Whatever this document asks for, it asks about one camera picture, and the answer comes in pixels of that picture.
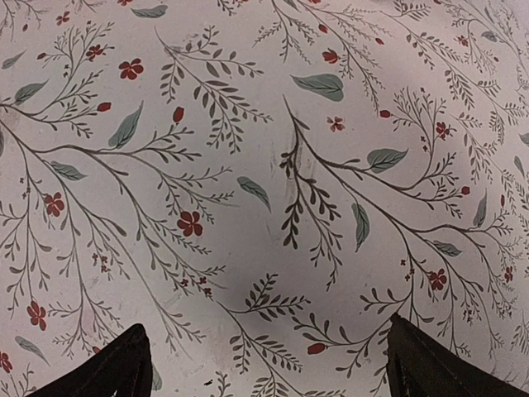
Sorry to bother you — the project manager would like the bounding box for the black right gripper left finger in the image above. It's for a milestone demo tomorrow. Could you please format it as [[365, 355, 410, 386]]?
[[32, 323, 153, 397]]

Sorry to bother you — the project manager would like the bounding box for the floral patterned tablecloth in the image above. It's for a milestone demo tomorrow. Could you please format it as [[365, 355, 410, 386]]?
[[1, 1, 528, 396]]

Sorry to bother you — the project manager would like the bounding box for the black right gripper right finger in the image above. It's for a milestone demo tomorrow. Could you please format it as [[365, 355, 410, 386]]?
[[386, 313, 528, 397]]

